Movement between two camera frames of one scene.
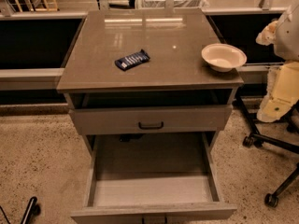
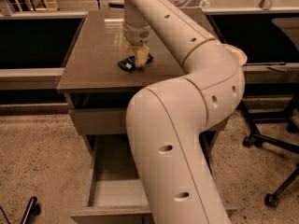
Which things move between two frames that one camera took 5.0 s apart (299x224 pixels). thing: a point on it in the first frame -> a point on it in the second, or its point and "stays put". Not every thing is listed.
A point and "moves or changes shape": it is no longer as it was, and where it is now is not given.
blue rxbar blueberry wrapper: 131,61 moves or changes shape
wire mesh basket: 190,1 stays put
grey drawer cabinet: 149,130 stays put
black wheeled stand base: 256,140 stays put
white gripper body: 289,37 -> 135,35
